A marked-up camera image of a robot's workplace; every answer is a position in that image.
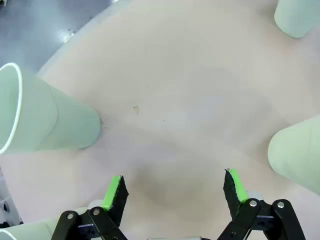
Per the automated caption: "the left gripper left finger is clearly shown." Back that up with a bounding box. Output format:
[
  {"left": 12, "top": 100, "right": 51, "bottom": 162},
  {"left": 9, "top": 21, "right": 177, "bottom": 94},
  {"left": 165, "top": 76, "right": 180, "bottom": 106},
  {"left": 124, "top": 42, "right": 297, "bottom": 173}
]
[{"left": 51, "top": 174, "right": 130, "bottom": 240}]

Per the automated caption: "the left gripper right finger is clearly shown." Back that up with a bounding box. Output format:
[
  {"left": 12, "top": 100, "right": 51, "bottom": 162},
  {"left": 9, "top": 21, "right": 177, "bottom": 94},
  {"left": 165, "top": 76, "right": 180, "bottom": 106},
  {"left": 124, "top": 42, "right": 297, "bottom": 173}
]
[{"left": 216, "top": 168, "right": 306, "bottom": 240}]

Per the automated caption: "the pale green plastic cup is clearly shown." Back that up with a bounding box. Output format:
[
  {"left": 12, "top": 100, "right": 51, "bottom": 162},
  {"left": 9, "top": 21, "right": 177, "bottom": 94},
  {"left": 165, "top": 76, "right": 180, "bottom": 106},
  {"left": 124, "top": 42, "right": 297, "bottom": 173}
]
[
  {"left": 273, "top": 0, "right": 318, "bottom": 39},
  {"left": 0, "top": 62, "right": 103, "bottom": 155},
  {"left": 267, "top": 117, "right": 320, "bottom": 197},
  {"left": 0, "top": 199, "right": 103, "bottom": 240}
]

